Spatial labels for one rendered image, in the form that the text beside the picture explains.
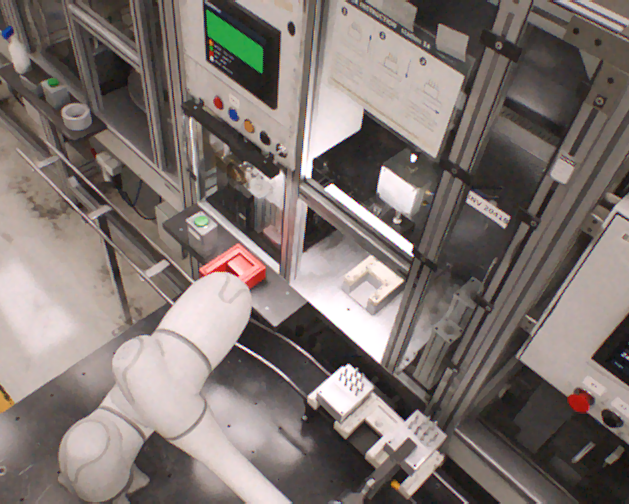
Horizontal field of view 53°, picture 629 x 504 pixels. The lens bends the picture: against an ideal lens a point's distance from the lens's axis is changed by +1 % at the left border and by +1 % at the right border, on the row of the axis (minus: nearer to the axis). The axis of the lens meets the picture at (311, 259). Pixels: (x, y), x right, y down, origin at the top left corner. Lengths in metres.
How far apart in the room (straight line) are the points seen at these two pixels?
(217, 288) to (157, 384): 0.22
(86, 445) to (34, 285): 1.63
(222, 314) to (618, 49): 0.77
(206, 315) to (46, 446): 0.93
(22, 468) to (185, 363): 0.93
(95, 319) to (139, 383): 1.89
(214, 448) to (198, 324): 0.24
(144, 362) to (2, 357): 1.93
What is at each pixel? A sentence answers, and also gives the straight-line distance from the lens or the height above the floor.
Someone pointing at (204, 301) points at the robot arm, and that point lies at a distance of 1.22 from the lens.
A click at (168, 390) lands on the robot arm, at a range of 1.16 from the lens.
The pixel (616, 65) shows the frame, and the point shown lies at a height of 1.99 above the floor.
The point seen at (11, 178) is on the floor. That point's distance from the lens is 3.73.
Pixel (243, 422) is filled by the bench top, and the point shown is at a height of 0.68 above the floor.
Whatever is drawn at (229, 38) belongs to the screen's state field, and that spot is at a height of 1.65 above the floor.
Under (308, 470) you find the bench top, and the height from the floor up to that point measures 0.68.
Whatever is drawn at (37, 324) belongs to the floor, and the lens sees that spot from 3.08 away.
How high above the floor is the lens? 2.47
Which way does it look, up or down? 51 degrees down
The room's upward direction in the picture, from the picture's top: 7 degrees clockwise
